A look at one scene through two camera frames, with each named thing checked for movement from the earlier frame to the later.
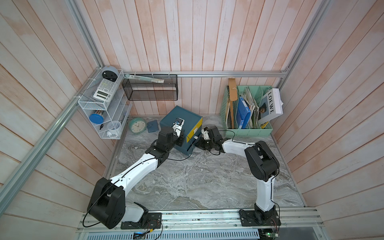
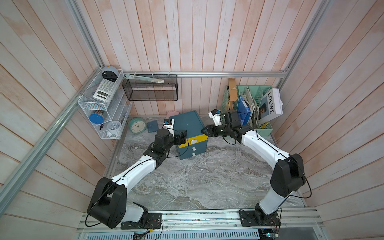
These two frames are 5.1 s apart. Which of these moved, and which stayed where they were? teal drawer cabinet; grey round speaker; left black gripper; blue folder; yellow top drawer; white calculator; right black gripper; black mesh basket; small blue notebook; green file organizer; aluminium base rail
Moved: teal drawer cabinet; yellow top drawer; right black gripper
Stayed: white calculator; blue folder; small blue notebook; grey round speaker; left black gripper; black mesh basket; aluminium base rail; green file organizer
